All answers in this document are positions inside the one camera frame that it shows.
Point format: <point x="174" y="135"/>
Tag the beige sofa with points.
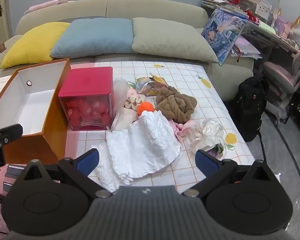
<point x="152" y="7"/>

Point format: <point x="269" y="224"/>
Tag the purple bag with yellow ears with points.
<point x="286" y="25"/>

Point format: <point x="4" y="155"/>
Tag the pink desk chair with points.
<point x="280" y="75"/>

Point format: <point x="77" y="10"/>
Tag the orange cardboard box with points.
<point x="52" y="130"/>

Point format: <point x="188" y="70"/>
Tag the black backpack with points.
<point x="250" y="105"/>

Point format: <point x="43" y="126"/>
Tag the pink lidded storage box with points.
<point x="87" y="80"/>

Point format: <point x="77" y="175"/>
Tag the pink cloth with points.
<point x="186" y="129"/>

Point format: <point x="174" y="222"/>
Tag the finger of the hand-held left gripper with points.
<point x="7" y="132"/>

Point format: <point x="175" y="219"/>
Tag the translucent white plastic bag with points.
<point x="120" y="90"/>

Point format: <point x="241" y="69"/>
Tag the cream crochet piece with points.
<point x="132" y="98"/>

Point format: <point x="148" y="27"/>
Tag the shiny foil packet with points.
<point x="147" y="86"/>

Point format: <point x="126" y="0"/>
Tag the yellow pillow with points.
<point x="32" y="45"/>

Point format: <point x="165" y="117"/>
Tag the grey green pillow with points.
<point x="170" y="40"/>

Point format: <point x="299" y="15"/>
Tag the checked fruit print tablecloth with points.
<point x="210" y="100"/>

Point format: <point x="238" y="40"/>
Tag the stack of books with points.
<point x="215" y="3"/>

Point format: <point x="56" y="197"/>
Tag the cluttered desk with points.
<point x="267" y="31"/>

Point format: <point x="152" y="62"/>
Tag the orange knitted ball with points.
<point x="145" y="108"/>

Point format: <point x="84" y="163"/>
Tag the white cloth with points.
<point x="140" y="145"/>

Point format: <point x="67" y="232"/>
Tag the small brown stand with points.
<point x="1" y="47"/>

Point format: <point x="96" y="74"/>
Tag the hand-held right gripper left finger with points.
<point x="88" y="161"/>

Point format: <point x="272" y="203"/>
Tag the blue patterned bag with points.
<point x="222" y="35"/>

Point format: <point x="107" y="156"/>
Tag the pink plush toy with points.
<point x="50" y="3"/>

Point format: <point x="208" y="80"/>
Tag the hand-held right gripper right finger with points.
<point x="206" y="163"/>

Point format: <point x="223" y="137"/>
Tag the brown plush toy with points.
<point x="176" y="105"/>

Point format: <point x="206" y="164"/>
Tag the clear crinkled plastic bag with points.
<point x="208" y="132"/>

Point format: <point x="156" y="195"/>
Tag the light blue pillow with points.
<point x="95" y="37"/>

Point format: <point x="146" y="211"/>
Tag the pink plastic folder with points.
<point x="246" y="48"/>

